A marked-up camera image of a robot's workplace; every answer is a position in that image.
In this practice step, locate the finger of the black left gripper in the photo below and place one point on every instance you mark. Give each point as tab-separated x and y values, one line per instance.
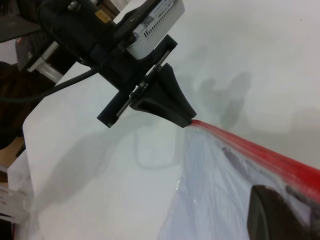
155	100
172	90

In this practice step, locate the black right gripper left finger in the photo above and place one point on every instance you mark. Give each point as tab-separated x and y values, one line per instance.
270	217

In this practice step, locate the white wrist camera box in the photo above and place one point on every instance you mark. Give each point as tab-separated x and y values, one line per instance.
155	27

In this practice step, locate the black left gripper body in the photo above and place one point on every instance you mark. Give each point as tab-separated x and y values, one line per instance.
115	67

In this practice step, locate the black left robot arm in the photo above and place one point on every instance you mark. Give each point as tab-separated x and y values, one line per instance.
70	27

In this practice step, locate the silver aluminium post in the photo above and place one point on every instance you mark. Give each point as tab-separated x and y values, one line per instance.
45	68

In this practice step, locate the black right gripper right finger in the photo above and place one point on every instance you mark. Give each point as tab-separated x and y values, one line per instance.
303	200

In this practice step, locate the clear zip bag red zipper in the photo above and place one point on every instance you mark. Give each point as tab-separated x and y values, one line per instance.
250	147

